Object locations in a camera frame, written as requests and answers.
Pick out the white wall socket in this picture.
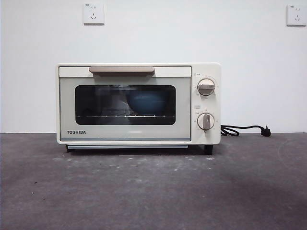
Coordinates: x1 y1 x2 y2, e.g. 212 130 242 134
286 4 307 26
83 2 105 25

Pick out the blue ribbed bowl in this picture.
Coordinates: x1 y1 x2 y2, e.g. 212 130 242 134
126 90 168 115

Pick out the black power cable with plug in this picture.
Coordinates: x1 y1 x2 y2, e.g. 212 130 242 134
220 124 272 138

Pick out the cream Toshiba toaster oven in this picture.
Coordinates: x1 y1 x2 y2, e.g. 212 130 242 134
56 62 222 155

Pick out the glass oven door with handle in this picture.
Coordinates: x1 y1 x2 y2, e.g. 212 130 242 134
59 66 192 142

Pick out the beige round oven knob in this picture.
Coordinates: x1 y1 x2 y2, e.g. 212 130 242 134
197 78 216 96
196 112 215 130

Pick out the metal wire oven rack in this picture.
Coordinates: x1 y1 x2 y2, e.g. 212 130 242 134
75 115 175 118

